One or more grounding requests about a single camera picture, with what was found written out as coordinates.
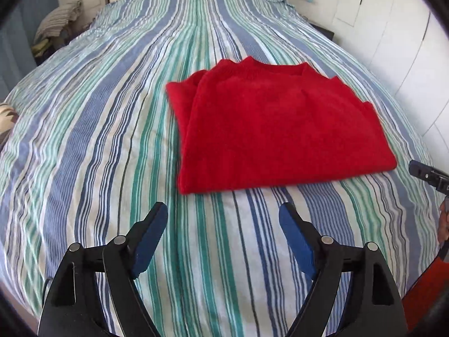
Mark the patterned pillow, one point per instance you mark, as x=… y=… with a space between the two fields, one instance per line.
x=5 y=119

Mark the pile of checked clothes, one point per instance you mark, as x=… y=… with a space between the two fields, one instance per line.
x=59 y=21

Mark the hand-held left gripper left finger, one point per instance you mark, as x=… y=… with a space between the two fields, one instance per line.
x=147 y=249

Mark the blue curtain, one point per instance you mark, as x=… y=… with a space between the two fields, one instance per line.
x=19 y=42

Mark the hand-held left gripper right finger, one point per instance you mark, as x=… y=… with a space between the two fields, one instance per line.
x=300 y=245

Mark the person's right hand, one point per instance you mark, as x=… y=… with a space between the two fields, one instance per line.
x=444 y=223

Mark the bed with striped cover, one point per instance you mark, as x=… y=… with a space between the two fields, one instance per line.
x=105 y=112

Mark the red sweater with animal print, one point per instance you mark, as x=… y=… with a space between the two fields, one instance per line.
x=273 y=130

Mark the white wardrobe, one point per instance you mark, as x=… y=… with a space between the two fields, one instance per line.
x=393 y=42

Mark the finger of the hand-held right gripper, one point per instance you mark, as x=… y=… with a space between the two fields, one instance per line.
x=422 y=172

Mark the dark bedside table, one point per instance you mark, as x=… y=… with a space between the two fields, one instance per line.
x=324 y=32
x=52 y=51

